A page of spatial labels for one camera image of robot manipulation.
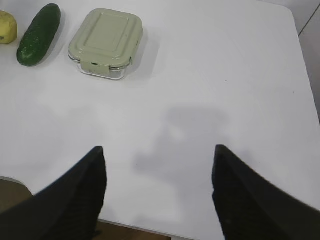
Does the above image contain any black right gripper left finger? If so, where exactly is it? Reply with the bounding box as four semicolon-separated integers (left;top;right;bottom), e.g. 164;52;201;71
0;146;107;240

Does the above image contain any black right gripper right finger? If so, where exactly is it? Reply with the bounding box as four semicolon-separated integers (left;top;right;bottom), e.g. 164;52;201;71
212;144;320;240

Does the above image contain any green lidded glass container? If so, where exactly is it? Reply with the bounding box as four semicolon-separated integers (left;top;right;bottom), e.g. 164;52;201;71
68;8;144;81

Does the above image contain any green cucumber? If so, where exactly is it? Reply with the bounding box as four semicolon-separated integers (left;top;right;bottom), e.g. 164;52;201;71
16;3;61;67

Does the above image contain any yellow lemon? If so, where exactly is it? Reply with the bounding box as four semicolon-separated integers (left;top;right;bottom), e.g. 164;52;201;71
0;10;18;45

